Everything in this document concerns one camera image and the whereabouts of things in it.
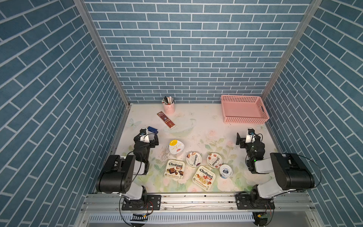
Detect white yellow yogurt cup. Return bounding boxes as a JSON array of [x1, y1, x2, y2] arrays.
[[169, 140, 185, 155]]

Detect square Chobani flip chocolate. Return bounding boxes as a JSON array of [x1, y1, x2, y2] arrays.
[[164, 159, 185, 180]]

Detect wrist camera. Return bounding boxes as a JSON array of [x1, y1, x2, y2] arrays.
[[245, 129, 255, 143], [139, 129, 150, 143]]

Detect pink pen cup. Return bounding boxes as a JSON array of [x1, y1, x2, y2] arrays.
[[163, 102, 175, 115]]

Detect small blue white yogurt cup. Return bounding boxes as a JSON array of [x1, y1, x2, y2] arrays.
[[219, 164, 233, 179]]

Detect blue small eraser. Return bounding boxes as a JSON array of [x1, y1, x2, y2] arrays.
[[147, 126, 158, 134]]

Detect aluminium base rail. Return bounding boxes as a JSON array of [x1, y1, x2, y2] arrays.
[[81, 192, 315, 213]]

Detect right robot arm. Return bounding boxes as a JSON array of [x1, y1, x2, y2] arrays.
[[235, 129, 322, 210]]

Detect red pencil box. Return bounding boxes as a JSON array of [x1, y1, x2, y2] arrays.
[[157, 111, 176, 129]]

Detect pink plastic basket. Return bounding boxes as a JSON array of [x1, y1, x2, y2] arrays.
[[221, 95, 269, 124]]

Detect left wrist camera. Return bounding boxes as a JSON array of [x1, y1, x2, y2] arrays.
[[139, 129, 150, 143]]

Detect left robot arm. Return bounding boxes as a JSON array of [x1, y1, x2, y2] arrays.
[[96, 129, 161, 215]]

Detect round Chobani yogurt strawberry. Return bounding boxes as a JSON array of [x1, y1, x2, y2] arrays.
[[207, 153, 223, 168]]

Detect pens in cup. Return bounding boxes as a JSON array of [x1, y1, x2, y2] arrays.
[[162, 96, 175, 106]]

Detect square Chobani flip strawberry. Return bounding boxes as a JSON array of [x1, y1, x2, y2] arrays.
[[192, 166, 216, 191]]

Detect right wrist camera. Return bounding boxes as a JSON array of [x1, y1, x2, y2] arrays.
[[245, 129, 255, 143]]

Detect round Chobani yogurt dark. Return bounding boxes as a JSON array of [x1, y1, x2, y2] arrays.
[[186, 151, 202, 167]]

